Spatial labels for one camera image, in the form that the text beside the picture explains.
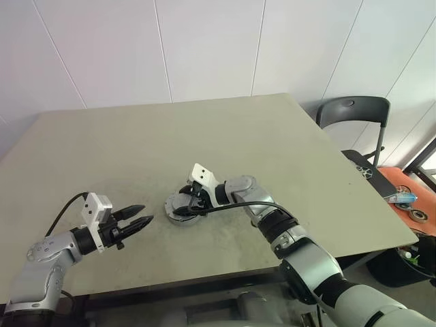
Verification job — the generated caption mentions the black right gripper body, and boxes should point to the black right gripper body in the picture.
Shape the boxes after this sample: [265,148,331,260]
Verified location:
[189,183,214,214]

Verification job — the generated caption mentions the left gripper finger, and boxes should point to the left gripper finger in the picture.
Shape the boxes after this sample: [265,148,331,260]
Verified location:
[112,204,146,221]
[119,215,155,238]

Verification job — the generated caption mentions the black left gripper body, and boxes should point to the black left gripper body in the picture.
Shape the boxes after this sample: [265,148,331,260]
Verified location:
[98,213,126,251]

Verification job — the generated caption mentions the silver spoked rotor lid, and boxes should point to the silver spoked rotor lid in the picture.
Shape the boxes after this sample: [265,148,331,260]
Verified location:
[163,189,205,222]

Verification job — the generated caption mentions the dark grey folding chair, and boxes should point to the dark grey folding chair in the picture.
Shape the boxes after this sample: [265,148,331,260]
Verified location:
[315,96,398,202]

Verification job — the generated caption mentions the small blue bottle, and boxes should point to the small blue bottle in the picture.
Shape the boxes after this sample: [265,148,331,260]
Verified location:
[388,192,419,204]

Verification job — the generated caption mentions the black waste bin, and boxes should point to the black waste bin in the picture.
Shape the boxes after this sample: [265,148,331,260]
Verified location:
[366,234,436,283]

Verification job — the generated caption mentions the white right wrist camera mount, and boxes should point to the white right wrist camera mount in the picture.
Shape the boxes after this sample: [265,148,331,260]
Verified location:
[185,163,219,207]

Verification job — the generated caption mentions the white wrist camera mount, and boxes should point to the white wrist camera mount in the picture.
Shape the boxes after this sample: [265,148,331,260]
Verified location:
[80,192,113,253]
[185,163,219,207]

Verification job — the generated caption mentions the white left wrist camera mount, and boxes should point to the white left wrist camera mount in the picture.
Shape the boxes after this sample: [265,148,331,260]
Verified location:
[80,192,113,253]

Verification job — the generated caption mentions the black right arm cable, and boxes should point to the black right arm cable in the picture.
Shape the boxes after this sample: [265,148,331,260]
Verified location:
[190,201,297,225]

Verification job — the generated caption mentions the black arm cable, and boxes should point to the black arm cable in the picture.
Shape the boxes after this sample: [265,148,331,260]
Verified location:
[44,192,90,236]
[190,201,297,225]

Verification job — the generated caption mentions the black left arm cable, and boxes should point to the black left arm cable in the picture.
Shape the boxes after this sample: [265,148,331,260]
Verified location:
[44,192,90,236]

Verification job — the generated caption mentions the black table frame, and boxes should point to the black table frame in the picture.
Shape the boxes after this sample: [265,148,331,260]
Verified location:
[57,253,420,307]

